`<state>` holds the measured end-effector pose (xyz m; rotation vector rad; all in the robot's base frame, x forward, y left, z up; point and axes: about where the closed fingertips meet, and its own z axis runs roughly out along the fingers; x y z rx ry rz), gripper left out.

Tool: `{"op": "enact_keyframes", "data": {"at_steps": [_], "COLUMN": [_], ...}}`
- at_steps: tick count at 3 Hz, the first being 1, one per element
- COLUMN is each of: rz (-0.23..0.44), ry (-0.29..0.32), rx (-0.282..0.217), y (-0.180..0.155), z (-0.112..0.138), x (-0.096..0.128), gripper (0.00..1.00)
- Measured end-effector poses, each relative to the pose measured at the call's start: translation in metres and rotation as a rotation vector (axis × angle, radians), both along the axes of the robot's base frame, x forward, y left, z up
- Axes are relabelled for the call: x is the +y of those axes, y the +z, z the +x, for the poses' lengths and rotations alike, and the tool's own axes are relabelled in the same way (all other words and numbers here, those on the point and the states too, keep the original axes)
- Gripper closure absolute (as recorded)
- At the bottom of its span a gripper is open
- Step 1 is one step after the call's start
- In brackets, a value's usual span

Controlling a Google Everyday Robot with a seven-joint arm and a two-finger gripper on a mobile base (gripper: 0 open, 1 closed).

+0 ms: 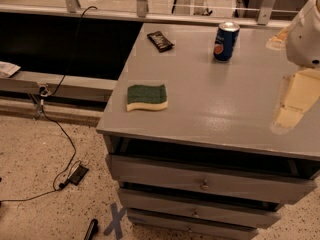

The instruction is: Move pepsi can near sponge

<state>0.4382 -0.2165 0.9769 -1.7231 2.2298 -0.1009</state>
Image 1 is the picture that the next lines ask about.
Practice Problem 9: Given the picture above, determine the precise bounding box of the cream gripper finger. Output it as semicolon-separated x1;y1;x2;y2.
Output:
266;27;289;50
272;67;320;133

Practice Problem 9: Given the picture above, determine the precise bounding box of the blue pepsi can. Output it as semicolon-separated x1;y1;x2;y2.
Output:
213;22;240;62

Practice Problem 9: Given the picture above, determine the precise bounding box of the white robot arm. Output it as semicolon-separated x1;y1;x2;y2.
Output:
266;0;320;134

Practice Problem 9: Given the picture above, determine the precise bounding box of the green yellow sponge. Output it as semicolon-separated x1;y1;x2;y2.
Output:
126;84;168;111

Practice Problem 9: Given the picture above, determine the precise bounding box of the grey drawer cabinet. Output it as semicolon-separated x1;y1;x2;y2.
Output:
95;22;320;240

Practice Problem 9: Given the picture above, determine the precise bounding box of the dark snack bar wrapper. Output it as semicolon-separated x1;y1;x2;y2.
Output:
147;31;174;52

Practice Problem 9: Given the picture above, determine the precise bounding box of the middle grey drawer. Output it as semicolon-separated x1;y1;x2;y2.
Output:
118;188;280;228

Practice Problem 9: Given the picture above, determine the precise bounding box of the grey drawer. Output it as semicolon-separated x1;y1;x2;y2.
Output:
106;155;317;204
127;209;258;240
118;188;280;228

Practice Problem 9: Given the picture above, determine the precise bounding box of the top grey drawer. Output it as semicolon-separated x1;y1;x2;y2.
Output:
106;155;317;204

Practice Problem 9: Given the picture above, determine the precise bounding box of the bottom grey drawer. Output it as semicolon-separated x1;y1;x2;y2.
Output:
127;209;258;240

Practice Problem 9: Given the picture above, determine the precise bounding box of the black power adapter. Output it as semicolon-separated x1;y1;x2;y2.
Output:
68;165;89;185

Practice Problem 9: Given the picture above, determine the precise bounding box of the metal clamp on ledge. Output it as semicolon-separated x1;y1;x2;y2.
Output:
30;83;51;120

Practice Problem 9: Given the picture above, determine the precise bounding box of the black cylindrical object on floor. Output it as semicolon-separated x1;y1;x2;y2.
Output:
84;219;98;240

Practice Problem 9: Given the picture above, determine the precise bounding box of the white paper on ledge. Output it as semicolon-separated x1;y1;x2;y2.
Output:
0;61;20;78

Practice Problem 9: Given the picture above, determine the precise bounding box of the metal bracket right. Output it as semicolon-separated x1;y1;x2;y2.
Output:
257;0;276;25

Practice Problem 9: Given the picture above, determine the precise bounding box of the metal bracket middle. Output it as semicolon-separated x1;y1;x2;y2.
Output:
135;0;150;18

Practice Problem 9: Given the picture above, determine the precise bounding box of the black cable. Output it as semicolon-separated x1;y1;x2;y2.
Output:
0;5;98;204

